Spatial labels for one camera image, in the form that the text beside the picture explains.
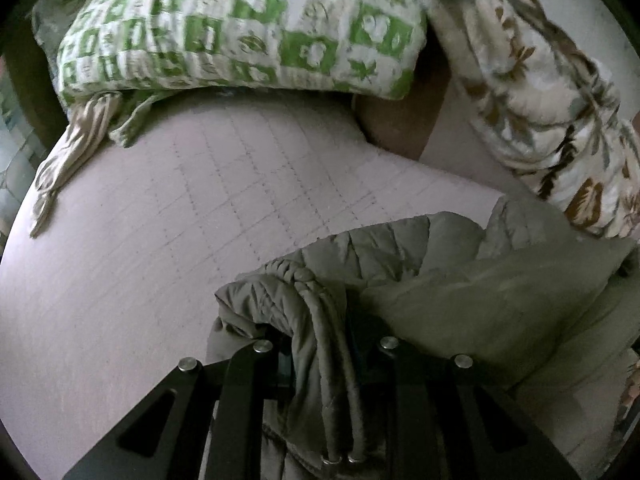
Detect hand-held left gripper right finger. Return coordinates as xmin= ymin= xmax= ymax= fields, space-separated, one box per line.
xmin=350 ymin=336 xmax=581 ymax=480

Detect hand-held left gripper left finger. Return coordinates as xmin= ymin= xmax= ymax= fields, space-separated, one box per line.
xmin=62 ymin=340 xmax=292 ymax=480

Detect olive quilted jacket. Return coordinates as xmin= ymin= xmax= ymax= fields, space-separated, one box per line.
xmin=207 ymin=195 xmax=640 ymax=480

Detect pink quilted bed mattress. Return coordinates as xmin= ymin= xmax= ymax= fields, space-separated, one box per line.
xmin=0 ymin=87 xmax=506 ymax=480

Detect cream cloth garment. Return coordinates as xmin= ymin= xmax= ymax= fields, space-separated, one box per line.
xmin=29 ymin=92 xmax=123 ymax=238

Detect brown floral print pillow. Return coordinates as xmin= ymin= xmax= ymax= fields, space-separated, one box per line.
xmin=410 ymin=0 xmax=640 ymax=239

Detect green patterned pillow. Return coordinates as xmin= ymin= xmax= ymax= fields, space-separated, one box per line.
xmin=32 ymin=0 xmax=429 ymax=148

